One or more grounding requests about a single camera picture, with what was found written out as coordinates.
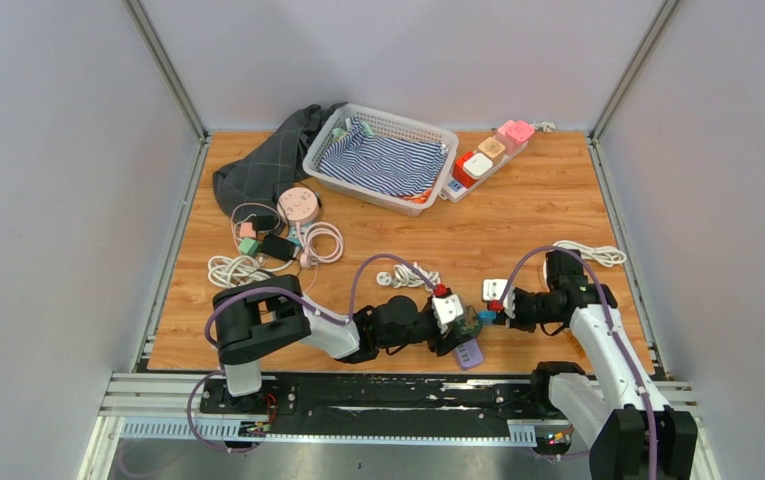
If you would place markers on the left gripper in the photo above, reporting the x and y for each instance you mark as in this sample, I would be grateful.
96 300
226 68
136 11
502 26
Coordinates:
442 346

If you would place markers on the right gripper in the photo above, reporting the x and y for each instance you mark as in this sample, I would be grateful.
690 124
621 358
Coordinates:
518 320

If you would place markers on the dark green dragon cube plug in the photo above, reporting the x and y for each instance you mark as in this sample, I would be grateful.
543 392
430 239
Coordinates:
469 326

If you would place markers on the purple power strip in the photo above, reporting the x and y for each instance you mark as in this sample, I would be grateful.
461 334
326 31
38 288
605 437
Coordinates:
469 355

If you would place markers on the blue cube plug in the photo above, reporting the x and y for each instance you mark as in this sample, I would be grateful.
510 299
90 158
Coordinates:
486 317

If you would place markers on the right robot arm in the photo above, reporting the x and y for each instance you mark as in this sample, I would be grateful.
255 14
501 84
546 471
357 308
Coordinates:
630 428

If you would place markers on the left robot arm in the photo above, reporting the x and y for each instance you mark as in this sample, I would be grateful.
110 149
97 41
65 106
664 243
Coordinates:
252 321

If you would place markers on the white cube plug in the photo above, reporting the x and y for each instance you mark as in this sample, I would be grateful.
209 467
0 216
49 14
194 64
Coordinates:
478 166

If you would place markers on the red cube plug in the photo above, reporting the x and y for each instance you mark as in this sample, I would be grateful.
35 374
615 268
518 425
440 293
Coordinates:
459 174

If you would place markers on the beige cube plug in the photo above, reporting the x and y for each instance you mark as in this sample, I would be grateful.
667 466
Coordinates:
493 149

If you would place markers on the pink cube plug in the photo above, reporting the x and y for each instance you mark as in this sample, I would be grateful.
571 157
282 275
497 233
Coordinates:
514 135

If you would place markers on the round pink power socket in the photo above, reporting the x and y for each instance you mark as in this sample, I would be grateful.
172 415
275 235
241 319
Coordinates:
299 205

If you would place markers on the small green plug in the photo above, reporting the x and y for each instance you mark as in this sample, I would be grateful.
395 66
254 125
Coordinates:
249 246

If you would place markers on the small pink plug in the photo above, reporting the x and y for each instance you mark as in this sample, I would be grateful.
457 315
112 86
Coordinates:
246 230

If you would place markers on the white long power strip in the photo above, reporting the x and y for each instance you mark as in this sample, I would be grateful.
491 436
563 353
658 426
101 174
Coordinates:
454 192

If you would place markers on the black charger adapter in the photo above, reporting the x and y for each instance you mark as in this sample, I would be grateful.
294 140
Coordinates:
278 247

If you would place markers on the cyan power strip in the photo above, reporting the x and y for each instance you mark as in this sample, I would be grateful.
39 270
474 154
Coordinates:
295 236

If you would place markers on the blue striped cloth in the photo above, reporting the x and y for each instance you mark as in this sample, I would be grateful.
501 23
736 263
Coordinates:
390 166

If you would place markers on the white plastic basket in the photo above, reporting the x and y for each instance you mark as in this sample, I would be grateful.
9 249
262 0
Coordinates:
387 125

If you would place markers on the dark grey checked cloth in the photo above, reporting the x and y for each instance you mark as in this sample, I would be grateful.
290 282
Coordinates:
275 165

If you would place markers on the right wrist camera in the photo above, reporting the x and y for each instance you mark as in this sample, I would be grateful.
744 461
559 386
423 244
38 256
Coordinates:
492 290

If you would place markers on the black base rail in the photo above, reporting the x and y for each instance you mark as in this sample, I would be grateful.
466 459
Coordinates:
396 405

